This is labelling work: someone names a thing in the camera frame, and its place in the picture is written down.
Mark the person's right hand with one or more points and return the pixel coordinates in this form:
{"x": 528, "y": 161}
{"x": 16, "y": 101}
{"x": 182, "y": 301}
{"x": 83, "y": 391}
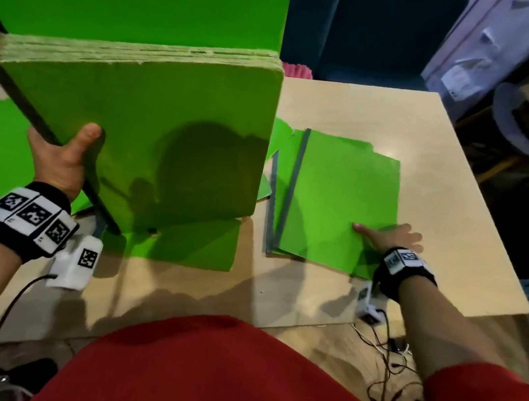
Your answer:
{"x": 396, "y": 238}

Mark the lavender board with taped papers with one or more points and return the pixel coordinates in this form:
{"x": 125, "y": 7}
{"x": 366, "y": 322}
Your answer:
{"x": 479, "y": 46}

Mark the black wristband with markers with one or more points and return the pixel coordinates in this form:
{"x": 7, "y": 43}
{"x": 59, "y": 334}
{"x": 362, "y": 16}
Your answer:
{"x": 26, "y": 220}
{"x": 403, "y": 272}

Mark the dark teal armchair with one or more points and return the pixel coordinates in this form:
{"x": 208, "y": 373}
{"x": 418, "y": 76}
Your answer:
{"x": 386, "y": 32}

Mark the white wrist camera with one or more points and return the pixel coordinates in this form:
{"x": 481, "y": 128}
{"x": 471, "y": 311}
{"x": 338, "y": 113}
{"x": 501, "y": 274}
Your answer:
{"x": 367, "y": 307}
{"x": 77, "y": 261}

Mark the red ribbed cushion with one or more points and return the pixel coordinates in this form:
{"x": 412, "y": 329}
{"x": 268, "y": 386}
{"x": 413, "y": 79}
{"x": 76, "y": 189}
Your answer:
{"x": 297, "y": 70}

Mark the black left wristband with markers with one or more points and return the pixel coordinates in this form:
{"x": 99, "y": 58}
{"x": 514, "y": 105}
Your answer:
{"x": 26, "y": 220}

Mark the green folder with grey spine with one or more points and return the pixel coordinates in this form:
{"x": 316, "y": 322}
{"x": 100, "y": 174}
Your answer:
{"x": 335, "y": 194}

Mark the person's right forearm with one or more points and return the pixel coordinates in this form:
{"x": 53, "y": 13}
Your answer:
{"x": 444, "y": 331}

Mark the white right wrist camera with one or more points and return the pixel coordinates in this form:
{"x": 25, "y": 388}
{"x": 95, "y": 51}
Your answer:
{"x": 367, "y": 307}

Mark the person's left hand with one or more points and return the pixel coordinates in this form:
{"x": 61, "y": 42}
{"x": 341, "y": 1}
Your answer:
{"x": 57, "y": 165}

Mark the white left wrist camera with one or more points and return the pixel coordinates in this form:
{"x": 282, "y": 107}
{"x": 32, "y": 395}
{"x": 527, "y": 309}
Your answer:
{"x": 77, "y": 261}

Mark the stack of gathered green folders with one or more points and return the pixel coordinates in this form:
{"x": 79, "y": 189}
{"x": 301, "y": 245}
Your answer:
{"x": 158, "y": 116}

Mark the black right wristband with markers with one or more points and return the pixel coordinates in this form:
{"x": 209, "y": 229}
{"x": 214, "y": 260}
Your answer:
{"x": 403, "y": 272}

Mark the red shirt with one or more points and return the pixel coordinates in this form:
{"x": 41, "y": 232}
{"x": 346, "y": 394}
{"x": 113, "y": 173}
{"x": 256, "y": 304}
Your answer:
{"x": 226, "y": 382}

